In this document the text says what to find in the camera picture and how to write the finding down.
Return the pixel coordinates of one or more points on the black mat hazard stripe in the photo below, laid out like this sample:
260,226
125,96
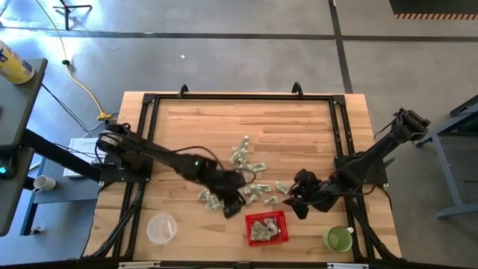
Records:
429,6

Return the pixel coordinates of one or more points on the red plastic slotted basket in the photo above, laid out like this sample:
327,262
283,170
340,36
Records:
249,228

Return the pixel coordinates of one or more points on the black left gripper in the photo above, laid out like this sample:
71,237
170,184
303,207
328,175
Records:
226,185

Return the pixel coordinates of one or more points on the black desk leg bar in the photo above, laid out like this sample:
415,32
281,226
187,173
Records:
56,151

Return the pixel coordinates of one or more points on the white mug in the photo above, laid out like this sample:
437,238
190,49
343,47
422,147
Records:
44,183

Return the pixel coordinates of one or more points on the green mug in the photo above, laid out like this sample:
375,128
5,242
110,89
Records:
338,240

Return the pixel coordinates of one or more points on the blue grey low cart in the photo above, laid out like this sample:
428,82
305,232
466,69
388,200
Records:
71,190

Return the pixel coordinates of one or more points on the clear round plastic container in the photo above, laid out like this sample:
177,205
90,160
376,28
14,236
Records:
161,228

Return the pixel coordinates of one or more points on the silver bracket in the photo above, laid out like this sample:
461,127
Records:
139,265
348,265

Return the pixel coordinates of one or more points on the dark grey desk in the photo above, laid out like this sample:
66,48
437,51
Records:
18,112

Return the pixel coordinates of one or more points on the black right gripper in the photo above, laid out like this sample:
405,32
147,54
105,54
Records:
317,197

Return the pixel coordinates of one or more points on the yellow wipes canister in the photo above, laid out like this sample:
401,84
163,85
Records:
13,65

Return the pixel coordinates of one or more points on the blue grey metal table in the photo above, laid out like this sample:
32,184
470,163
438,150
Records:
463,117

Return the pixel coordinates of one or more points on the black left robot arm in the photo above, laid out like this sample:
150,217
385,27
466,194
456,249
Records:
149,152

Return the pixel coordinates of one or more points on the black tripod stand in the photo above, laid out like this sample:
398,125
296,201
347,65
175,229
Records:
67,15

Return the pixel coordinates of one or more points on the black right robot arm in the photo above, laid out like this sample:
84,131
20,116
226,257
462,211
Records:
373,153

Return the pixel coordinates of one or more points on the black device green light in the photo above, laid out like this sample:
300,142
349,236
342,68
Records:
3,164

